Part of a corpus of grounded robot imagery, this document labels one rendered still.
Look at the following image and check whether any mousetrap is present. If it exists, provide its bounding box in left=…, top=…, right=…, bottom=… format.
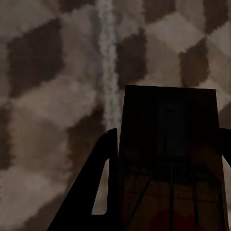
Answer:
left=118, top=85, right=229, bottom=231

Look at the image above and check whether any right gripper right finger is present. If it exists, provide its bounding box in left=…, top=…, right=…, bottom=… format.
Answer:
left=219, top=128, right=231, bottom=166

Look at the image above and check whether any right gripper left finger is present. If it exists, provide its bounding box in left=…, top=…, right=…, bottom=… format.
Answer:
left=47, top=128, right=120, bottom=231

